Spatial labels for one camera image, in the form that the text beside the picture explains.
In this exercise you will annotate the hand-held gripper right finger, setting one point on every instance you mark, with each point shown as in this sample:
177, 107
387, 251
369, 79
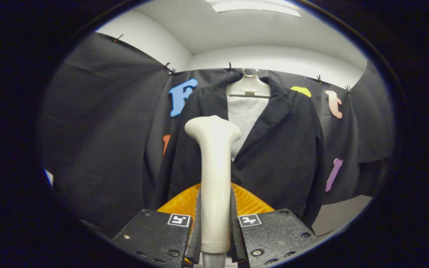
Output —
274, 234

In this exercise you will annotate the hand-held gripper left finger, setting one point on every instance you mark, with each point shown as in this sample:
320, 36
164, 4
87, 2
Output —
155, 234

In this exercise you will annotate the black blazer jacket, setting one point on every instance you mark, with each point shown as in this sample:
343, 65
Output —
285, 156

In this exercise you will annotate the white garment steamer head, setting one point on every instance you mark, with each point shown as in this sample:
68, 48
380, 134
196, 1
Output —
215, 178

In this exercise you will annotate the white shirt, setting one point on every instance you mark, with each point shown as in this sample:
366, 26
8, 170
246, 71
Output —
244, 119

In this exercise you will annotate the grey cabinet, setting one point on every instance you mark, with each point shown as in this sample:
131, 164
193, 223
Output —
341, 212

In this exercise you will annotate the black backdrop cloth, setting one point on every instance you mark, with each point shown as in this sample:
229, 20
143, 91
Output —
99, 149

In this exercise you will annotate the blue white printed sheets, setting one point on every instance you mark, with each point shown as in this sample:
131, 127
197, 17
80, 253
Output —
49, 178

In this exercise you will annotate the ceiling light panel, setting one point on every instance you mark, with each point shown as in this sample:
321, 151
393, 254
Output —
255, 6

